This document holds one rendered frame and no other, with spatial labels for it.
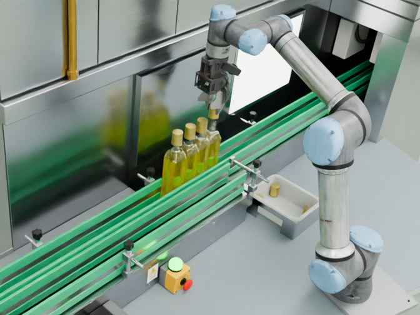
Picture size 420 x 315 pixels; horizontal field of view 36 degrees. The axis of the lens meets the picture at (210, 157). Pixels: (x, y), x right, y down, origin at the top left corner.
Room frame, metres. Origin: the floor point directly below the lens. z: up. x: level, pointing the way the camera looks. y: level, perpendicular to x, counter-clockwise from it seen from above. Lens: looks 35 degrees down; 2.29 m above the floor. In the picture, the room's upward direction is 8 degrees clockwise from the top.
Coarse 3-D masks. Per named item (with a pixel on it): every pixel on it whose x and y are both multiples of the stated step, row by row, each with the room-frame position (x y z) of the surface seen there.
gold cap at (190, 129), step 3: (189, 123) 1.78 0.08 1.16; (186, 126) 1.76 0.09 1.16; (189, 126) 1.76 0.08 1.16; (192, 126) 1.76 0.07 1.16; (195, 126) 1.76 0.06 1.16; (186, 129) 1.75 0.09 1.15; (189, 129) 1.75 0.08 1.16; (192, 129) 1.75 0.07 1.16; (195, 129) 1.76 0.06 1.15; (186, 132) 1.75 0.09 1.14; (189, 132) 1.75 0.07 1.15; (192, 132) 1.75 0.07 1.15; (195, 132) 1.77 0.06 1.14; (186, 135) 1.75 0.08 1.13; (189, 135) 1.75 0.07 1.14; (192, 135) 1.75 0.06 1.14; (186, 138) 1.75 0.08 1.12; (189, 138) 1.75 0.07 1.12; (192, 138) 1.75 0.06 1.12
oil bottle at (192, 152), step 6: (186, 150) 1.74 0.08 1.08; (192, 150) 1.75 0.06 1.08; (198, 150) 1.77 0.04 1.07; (186, 156) 1.73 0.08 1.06; (192, 156) 1.74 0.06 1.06; (186, 162) 1.73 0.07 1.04; (192, 162) 1.75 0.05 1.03; (186, 168) 1.73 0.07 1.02; (192, 168) 1.75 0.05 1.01; (186, 174) 1.73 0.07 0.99; (192, 174) 1.75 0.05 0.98; (186, 180) 1.73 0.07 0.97
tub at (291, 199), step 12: (276, 180) 2.00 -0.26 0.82; (288, 180) 1.98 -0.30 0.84; (264, 192) 1.95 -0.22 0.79; (288, 192) 1.96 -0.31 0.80; (300, 192) 1.94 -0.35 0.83; (276, 204) 1.92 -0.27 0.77; (288, 204) 1.93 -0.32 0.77; (300, 204) 1.92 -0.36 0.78; (312, 204) 1.90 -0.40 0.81; (288, 216) 1.77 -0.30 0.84; (300, 216) 1.78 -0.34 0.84
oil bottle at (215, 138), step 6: (216, 132) 1.86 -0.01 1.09; (210, 138) 1.83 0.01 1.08; (216, 138) 1.84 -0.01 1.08; (216, 144) 1.84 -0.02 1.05; (210, 150) 1.82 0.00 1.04; (216, 150) 1.85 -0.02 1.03; (210, 156) 1.82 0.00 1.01; (216, 156) 1.85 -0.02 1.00; (210, 162) 1.83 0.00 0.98; (216, 162) 1.86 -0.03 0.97
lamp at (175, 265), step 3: (174, 258) 1.48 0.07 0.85; (177, 258) 1.48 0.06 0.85; (171, 261) 1.46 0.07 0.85; (174, 261) 1.46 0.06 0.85; (177, 261) 1.47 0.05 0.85; (180, 261) 1.47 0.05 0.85; (171, 264) 1.45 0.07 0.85; (174, 264) 1.45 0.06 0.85; (177, 264) 1.46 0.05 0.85; (180, 264) 1.46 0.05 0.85; (168, 267) 1.46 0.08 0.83; (171, 267) 1.45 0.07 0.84; (174, 267) 1.45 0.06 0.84; (177, 267) 1.45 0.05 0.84; (180, 267) 1.45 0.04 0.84; (171, 270) 1.45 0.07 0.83; (174, 270) 1.45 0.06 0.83; (177, 270) 1.45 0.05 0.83; (180, 270) 1.45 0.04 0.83
